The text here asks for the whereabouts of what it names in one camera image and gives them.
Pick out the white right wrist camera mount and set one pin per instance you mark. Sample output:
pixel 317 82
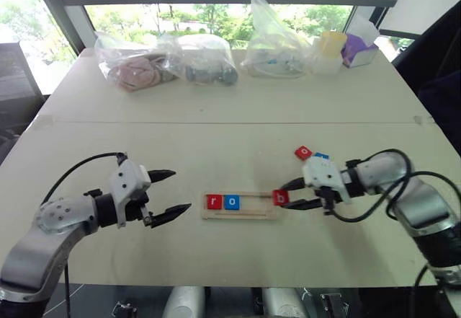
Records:
pixel 322 173

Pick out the black metal bracket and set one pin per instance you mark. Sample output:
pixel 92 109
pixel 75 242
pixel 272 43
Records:
pixel 124 311
pixel 335 305

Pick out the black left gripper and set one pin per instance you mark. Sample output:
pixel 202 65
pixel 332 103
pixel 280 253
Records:
pixel 138 208

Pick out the yellow and white container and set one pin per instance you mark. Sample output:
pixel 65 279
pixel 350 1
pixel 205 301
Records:
pixel 329 53

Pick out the purple tissue box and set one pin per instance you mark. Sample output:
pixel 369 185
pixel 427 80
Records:
pixel 356 51

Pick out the red letter o block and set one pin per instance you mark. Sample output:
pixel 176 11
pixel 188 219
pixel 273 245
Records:
pixel 303 152

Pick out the silver rounded robot leg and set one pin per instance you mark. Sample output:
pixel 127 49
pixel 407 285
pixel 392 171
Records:
pixel 185 301
pixel 284 303

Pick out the plastic bag with pink items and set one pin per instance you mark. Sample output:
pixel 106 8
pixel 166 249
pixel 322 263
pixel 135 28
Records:
pixel 135 71

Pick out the tall clear plastic bag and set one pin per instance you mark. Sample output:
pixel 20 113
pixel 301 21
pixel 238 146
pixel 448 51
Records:
pixel 273 51

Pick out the plastic bag with dark items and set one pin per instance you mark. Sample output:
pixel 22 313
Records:
pixel 209 69

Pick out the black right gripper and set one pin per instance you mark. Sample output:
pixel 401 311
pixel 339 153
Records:
pixel 328 197

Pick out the red letter b block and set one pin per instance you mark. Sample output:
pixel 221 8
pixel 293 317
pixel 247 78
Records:
pixel 281 198

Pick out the wooden letter tray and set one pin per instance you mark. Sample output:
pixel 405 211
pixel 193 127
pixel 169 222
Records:
pixel 239 215

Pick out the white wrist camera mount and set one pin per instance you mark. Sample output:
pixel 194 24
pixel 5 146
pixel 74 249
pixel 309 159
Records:
pixel 126 181
pixel 322 173

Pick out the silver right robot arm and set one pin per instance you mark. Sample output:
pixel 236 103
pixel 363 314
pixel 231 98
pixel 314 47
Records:
pixel 414 202

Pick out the blue letter o block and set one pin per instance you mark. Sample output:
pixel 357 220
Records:
pixel 232 202

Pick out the dark chair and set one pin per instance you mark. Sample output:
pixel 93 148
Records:
pixel 439 80

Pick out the dark slatted cabinet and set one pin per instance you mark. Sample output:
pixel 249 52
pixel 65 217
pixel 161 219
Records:
pixel 18 91

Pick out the red letter r block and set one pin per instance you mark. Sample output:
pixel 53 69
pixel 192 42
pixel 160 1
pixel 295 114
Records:
pixel 214 202

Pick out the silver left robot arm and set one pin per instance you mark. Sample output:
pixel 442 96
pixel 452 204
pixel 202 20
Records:
pixel 54 224

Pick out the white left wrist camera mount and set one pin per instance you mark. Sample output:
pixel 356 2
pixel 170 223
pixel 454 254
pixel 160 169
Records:
pixel 126 181

